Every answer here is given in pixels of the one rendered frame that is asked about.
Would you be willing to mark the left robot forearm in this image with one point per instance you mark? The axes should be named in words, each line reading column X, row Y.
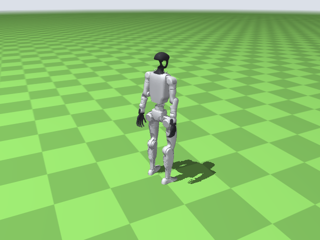
column 142, row 104

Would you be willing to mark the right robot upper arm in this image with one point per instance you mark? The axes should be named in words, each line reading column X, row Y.
column 172, row 82

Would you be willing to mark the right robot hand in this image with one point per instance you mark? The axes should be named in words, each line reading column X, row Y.
column 172, row 129

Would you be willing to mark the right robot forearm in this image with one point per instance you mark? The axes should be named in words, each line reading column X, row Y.
column 173, row 110

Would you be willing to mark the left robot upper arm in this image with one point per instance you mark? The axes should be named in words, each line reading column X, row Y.
column 146, row 91

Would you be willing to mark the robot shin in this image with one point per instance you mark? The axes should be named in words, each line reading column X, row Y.
column 168, row 162
column 152, row 154

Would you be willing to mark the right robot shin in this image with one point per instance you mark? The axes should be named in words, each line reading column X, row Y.
column 168, row 162

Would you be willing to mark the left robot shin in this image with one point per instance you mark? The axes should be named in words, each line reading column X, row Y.
column 152, row 154

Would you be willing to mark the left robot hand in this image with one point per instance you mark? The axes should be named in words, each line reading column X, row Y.
column 140, row 119

